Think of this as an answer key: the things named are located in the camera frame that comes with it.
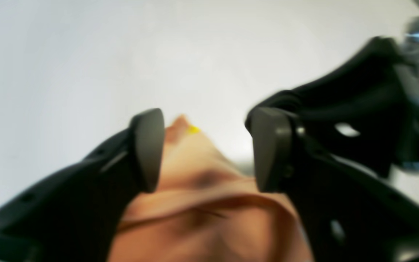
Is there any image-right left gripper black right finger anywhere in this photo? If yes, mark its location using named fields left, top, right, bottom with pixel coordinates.
left=249, top=107, right=419, bottom=262

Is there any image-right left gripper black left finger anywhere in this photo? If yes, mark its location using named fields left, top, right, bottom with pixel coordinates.
left=0, top=109, right=165, bottom=262

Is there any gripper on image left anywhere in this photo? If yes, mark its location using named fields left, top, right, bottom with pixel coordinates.
left=246, top=0, right=419, bottom=178

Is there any peach T-shirt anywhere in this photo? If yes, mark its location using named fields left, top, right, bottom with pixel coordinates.
left=108, top=115, right=314, bottom=262

